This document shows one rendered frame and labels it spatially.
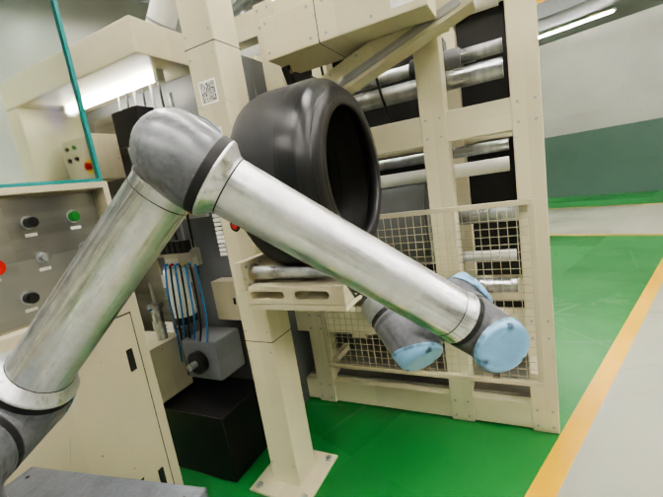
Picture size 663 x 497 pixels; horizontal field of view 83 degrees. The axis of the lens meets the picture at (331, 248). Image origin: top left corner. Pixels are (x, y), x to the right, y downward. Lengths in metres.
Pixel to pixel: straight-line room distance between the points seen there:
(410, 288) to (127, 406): 1.11
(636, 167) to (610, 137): 0.80
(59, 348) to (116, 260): 0.19
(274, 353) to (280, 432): 0.33
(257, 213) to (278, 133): 0.53
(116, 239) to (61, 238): 0.68
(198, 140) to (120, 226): 0.24
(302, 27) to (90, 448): 1.51
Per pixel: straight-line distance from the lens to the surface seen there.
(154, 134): 0.54
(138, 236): 0.69
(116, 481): 1.06
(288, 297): 1.18
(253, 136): 1.07
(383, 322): 0.78
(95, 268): 0.72
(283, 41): 1.57
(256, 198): 0.50
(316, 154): 0.99
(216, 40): 1.42
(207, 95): 1.41
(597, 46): 10.30
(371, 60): 1.55
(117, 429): 1.46
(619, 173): 10.09
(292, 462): 1.69
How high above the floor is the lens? 1.16
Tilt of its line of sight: 10 degrees down
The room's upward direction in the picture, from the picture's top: 9 degrees counter-clockwise
